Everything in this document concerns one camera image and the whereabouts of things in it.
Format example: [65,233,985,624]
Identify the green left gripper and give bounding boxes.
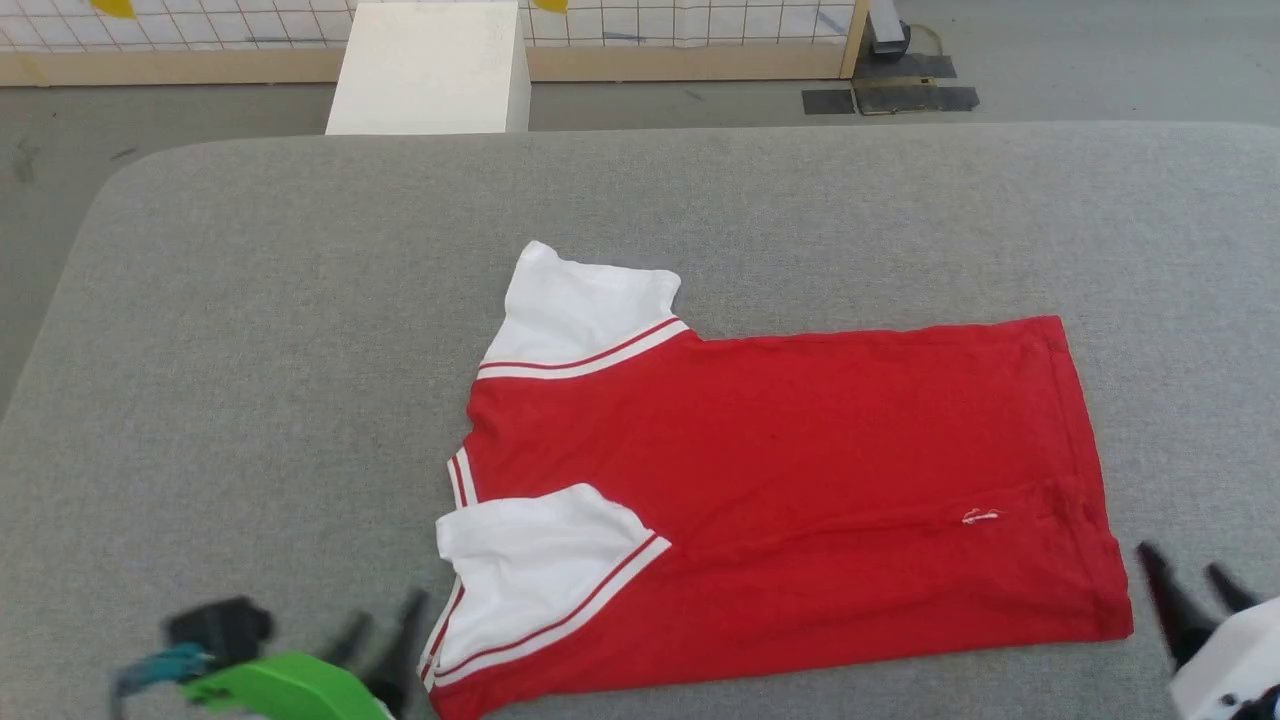
[184,589,432,720]

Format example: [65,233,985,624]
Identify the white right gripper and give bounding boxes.
[1137,541,1280,720]

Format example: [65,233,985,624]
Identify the red and white jersey shirt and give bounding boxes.
[420,240,1136,720]

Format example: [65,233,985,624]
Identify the white box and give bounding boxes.
[325,0,532,136]

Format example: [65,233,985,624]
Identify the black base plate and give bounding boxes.
[852,54,981,116]

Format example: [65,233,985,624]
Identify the light wooden partition frame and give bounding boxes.
[0,0,872,87]

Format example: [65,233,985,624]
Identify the grey metal post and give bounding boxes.
[866,0,912,57]

